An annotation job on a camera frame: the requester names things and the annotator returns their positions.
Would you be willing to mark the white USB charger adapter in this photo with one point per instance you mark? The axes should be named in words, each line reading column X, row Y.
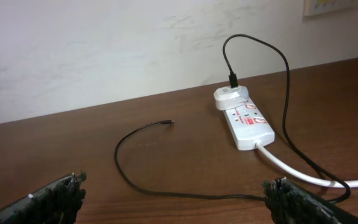
column 228, row 98

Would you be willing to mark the white power extension strip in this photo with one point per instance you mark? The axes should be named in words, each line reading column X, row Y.
column 248, row 126

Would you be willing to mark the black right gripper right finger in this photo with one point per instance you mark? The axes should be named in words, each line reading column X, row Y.
column 291, row 204

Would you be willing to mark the white wall socket plate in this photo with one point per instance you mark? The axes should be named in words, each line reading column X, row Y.
column 317, row 7

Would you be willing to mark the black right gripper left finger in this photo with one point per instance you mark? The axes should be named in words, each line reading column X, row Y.
column 57, row 202

